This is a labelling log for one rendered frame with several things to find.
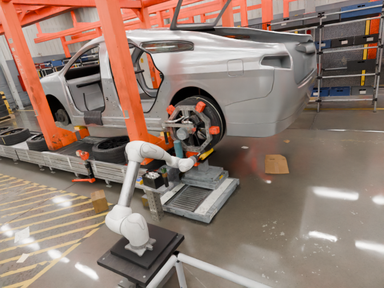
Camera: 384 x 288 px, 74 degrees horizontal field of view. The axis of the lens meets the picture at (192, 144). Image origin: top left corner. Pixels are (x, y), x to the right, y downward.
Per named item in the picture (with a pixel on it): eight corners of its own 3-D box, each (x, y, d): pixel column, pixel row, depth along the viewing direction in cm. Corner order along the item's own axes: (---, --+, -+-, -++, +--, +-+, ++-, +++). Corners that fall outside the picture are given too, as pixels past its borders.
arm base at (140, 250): (144, 259, 190) (143, 252, 188) (124, 248, 202) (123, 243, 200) (160, 243, 204) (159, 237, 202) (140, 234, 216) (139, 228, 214)
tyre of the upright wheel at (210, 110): (236, 119, 290) (194, 83, 301) (228, 126, 272) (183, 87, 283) (208, 155, 331) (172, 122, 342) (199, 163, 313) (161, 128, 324)
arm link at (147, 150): (166, 147, 215) (153, 144, 222) (152, 140, 200) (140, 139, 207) (162, 162, 213) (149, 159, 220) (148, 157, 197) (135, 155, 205)
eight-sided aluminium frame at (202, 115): (214, 151, 292) (208, 104, 272) (212, 154, 287) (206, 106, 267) (176, 147, 321) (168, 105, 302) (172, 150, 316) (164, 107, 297)
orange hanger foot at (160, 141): (178, 143, 351) (174, 119, 338) (154, 159, 311) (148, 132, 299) (168, 142, 360) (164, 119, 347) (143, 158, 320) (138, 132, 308)
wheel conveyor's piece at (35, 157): (88, 152, 528) (82, 135, 514) (48, 172, 462) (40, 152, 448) (60, 148, 582) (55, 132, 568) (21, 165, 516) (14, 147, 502)
